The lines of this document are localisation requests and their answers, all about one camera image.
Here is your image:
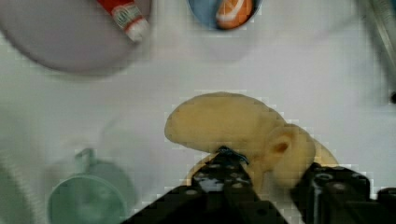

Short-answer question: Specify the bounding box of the green metal mug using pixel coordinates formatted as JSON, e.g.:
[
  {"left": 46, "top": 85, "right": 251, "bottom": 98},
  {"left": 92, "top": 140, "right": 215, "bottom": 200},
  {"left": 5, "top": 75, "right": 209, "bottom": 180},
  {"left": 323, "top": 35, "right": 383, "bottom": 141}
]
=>
[{"left": 47, "top": 148, "right": 134, "bottom": 224}]

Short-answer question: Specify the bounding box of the peeled yellow banana toy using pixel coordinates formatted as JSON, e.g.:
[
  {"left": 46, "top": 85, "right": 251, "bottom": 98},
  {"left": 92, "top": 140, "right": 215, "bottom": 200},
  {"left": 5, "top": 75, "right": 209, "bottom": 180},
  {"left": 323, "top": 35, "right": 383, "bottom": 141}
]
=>
[{"left": 164, "top": 92, "right": 338, "bottom": 194}]

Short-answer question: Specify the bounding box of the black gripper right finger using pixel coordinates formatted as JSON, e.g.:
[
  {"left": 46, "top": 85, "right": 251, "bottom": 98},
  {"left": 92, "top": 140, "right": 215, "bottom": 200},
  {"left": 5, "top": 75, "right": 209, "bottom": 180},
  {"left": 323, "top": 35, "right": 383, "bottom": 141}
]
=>
[{"left": 290, "top": 162, "right": 396, "bottom": 224}]

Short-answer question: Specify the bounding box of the orange slice toy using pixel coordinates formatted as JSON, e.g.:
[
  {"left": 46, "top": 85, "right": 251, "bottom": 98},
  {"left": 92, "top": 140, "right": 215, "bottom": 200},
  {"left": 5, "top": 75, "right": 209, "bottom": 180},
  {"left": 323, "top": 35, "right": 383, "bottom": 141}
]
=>
[{"left": 216, "top": 0, "right": 253, "bottom": 30}]

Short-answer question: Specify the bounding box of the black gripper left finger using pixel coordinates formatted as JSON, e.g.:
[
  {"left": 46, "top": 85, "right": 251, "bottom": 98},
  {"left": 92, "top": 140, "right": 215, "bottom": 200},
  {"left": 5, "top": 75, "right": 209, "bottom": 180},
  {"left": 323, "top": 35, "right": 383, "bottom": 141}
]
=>
[{"left": 121, "top": 147, "right": 288, "bottom": 224}]

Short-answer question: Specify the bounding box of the blue bowl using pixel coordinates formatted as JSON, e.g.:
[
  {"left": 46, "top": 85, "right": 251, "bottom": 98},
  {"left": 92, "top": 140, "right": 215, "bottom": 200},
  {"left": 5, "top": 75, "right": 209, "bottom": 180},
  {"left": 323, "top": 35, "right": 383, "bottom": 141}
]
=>
[{"left": 187, "top": 0, "right": 262, "bottom": 31}]

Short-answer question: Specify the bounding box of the red ketchup bottle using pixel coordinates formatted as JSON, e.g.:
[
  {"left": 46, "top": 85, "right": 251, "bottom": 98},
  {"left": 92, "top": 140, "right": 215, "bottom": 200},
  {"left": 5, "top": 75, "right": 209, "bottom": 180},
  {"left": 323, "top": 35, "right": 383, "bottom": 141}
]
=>
[{"left": 96, "top": 0, "right": 149, "bottom": 42}]

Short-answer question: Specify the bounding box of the grey round plate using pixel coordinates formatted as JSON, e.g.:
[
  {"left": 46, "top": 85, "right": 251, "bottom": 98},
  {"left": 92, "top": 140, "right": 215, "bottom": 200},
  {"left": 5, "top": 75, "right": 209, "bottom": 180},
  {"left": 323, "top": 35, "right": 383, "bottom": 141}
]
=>
[{"left": 0, "top": 0, "right": 143, "bottom": 74}]

